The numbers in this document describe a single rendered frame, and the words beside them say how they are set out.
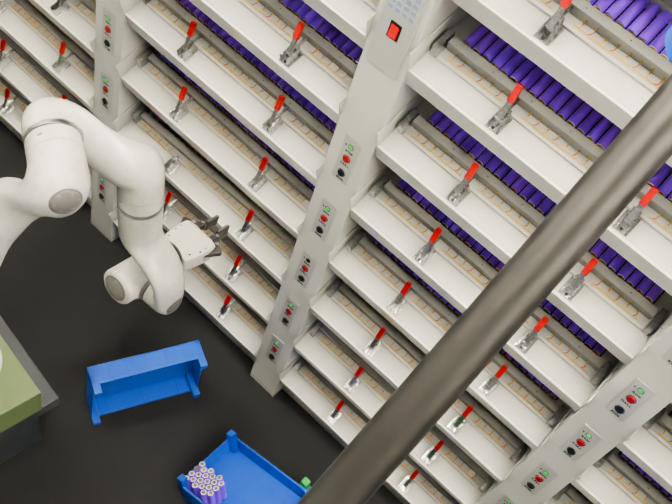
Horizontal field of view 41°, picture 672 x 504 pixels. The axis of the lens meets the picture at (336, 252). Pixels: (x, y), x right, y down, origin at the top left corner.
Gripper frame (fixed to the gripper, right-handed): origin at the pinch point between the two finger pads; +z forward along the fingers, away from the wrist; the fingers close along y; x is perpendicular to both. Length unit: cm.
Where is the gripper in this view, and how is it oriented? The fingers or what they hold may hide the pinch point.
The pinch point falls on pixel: (216, 227)
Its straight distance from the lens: 214.8
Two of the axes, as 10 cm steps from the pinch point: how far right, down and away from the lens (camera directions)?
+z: 6.0, -4.3, 6.7
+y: 7.2, 6.5, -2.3
